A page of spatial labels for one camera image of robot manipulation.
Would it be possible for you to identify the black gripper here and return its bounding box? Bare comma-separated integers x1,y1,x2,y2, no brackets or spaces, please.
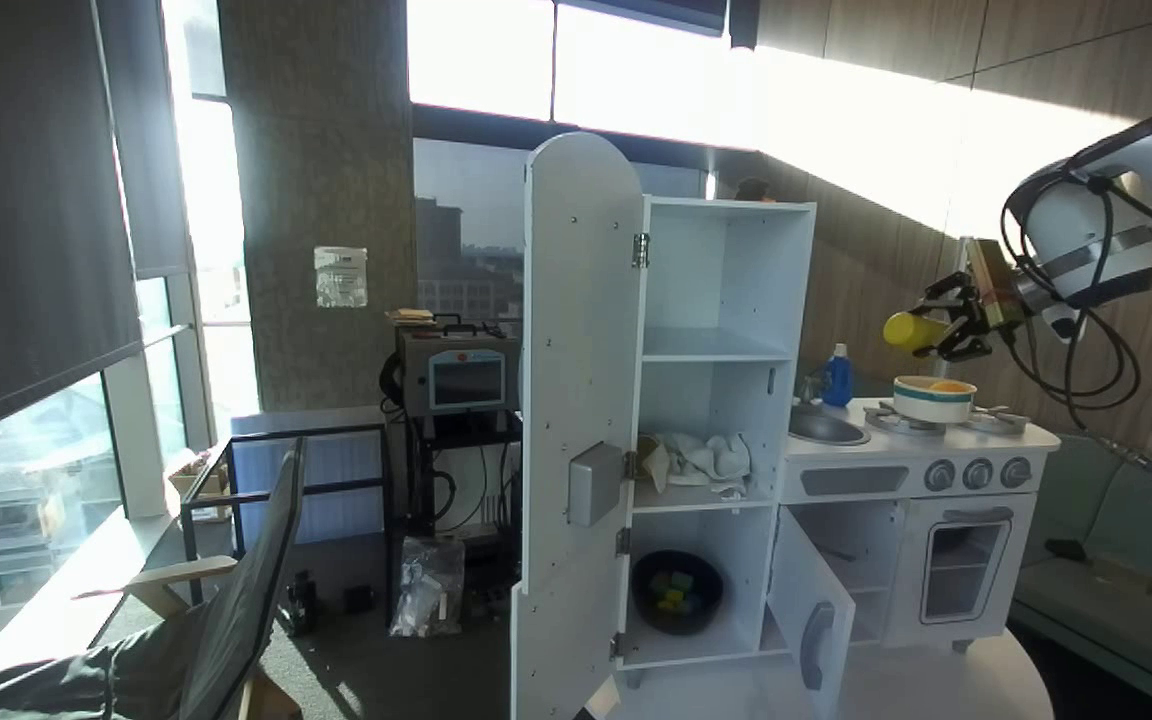
918,270,1007,365

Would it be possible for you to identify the yellow cup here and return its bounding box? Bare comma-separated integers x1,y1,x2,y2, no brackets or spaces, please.
881,306,957,360

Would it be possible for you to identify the blue bottle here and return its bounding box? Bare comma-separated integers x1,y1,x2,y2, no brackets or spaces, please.
819,341,861,413

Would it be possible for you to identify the white toy kitchen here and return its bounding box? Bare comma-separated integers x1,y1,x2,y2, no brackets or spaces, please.
620,195,1066,674

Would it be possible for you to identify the white oven door with window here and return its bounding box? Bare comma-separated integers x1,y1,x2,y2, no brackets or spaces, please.
911,503,1024,633

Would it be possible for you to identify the white crumpled cloth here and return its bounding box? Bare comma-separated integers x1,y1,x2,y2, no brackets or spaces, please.
640,425,756,498

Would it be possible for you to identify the green sofa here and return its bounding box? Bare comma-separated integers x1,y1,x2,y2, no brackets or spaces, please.
1007,431,1152,720

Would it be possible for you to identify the tall white cabinet door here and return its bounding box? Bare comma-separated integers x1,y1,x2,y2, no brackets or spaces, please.
506,127,648,720

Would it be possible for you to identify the dark bowl with fruit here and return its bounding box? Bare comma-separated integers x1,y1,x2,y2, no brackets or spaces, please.
626,544,726,642

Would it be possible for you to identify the gray door latch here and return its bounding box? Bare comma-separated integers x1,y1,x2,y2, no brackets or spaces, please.
563,437,626,532

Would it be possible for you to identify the gray electronic device box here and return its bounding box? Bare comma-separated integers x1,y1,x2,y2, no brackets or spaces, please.
393,321,520,422

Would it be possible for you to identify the black equipment cart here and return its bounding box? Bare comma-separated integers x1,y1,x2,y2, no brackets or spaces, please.
380,405,529,633

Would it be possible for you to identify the clear plastic bag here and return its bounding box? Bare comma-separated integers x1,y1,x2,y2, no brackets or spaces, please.
384,532,470,642

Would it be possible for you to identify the white paper sheet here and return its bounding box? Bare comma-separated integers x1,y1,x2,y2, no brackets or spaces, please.
311,239,374,314

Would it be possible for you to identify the white low cabinet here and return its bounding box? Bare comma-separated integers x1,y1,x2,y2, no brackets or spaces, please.
229,405,394,553

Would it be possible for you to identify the gray leaning panel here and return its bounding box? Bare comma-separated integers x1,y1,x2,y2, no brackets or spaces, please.
172,445,311,720

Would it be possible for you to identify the cardboard piece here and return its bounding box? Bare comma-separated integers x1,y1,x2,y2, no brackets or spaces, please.
73,548,242,605

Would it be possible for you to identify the dark roller blind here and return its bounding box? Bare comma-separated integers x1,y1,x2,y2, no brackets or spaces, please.
0,0,147,452

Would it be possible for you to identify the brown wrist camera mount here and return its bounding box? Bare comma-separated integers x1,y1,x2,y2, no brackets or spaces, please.
957,237,1024,325

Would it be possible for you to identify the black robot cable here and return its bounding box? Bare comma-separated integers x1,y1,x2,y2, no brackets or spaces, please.
997,134,1152,488

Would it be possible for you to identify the small white door gray handle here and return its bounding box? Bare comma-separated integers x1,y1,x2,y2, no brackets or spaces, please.
765,509,861,697

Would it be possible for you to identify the black metal frame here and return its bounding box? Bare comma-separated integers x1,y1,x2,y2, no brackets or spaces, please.
176,422,394,609

